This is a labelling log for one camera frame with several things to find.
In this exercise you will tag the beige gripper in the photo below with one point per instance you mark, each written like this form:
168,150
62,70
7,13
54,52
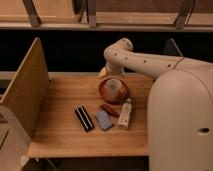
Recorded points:
108,71

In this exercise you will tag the ceramic cup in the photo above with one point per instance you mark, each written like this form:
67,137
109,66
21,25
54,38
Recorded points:
112,85

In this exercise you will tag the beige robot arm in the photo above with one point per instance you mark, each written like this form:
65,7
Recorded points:
180,106

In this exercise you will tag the orange bowl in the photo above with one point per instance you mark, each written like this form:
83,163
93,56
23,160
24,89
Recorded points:
116,97

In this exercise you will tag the small reddish brown object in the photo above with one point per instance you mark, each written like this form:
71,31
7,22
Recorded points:
109,110

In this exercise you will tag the blue sponge block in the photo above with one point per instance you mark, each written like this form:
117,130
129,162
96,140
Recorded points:
104,121

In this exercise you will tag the black striped rectangular box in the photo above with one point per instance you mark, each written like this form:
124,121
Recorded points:
84,118

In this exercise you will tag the cream tube with cap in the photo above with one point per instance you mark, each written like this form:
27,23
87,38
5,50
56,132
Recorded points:
124,118

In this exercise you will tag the wooden upper shelf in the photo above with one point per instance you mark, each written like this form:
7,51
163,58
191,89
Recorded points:
108,15

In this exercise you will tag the wooden side panel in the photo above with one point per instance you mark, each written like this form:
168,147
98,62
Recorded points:
23,98

